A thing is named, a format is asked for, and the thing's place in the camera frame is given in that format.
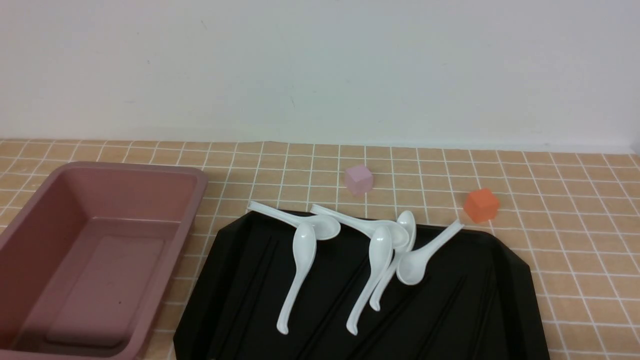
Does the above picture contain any pink foam cube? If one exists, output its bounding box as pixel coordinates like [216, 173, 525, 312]
[344, 164, 374, 196]

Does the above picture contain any white spoon far left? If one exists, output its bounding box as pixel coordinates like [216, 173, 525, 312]
[247, 201, 341, 240]

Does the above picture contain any white spoon left long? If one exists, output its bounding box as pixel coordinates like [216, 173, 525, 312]
[276, 222, 317, 335]

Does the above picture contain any white spoon long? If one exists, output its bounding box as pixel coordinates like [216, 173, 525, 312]
[276, 222, 317, 335]
[346, 225, 393, 336]

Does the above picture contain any white spoon centre long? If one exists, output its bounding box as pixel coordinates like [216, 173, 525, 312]
[346, 225, 393, 336]

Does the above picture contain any white spoon centre right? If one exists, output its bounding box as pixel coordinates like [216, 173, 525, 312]
[369, 210, 417, 312]

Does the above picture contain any white spoon centre back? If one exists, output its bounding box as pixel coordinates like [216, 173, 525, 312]
[310, 203, 410, 249]

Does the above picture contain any orange foam cube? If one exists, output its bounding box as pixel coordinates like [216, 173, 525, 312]
[462, 187, 501, 224]

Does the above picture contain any black plastic tray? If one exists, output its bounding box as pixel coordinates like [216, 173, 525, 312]
[173, 212, 550, 360]

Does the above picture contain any pink plastic bin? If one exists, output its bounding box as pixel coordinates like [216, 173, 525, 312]
[0, 161, 208, 360]

